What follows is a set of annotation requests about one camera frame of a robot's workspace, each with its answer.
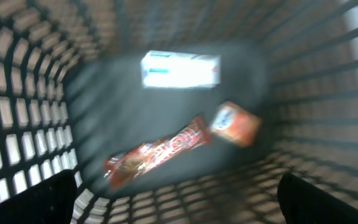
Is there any grey plastic mesh basket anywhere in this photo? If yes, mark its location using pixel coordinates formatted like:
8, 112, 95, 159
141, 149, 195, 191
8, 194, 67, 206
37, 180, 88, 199
0, 0, 358, 223

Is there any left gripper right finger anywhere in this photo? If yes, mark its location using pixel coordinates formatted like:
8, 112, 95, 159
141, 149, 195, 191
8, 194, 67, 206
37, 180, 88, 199
277, 173, 358, 224

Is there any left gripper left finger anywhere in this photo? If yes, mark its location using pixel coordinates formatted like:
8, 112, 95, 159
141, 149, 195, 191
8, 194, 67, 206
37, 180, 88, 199
0, 170, 78, 224

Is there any red Top chocolate bar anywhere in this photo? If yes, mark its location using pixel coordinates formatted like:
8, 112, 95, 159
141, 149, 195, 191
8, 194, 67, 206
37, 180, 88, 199
104, 116, 211, 190

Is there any small orange snack packet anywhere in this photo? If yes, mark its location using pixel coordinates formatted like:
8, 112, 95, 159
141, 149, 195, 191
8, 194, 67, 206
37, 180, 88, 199
209, 101, 262, 147

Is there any white Panadol medicine box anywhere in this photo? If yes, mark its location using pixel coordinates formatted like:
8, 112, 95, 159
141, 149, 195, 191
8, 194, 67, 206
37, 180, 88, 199
140, 50, 221, 88

